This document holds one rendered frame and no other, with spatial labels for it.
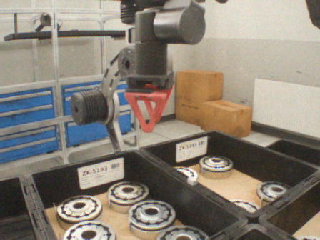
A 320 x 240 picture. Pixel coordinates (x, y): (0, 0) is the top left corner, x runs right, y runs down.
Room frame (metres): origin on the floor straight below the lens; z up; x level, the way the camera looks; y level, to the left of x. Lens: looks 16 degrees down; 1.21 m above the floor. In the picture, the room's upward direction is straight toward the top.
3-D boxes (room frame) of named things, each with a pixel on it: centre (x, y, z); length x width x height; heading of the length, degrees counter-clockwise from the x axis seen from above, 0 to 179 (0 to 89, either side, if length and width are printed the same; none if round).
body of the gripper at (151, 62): (0.48, 0.02, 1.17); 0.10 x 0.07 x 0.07; 169
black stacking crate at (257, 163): (0.61, -0.16, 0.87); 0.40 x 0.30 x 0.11; 34
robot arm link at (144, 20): (0.47, 0.02, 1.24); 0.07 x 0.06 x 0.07; 41
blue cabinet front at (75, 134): (2.45, 0.61, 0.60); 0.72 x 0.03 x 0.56; 132
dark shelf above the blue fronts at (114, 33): (2.52, 0.88, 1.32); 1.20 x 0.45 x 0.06; 132
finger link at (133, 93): (0.46, 0.03, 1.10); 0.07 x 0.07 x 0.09; 79
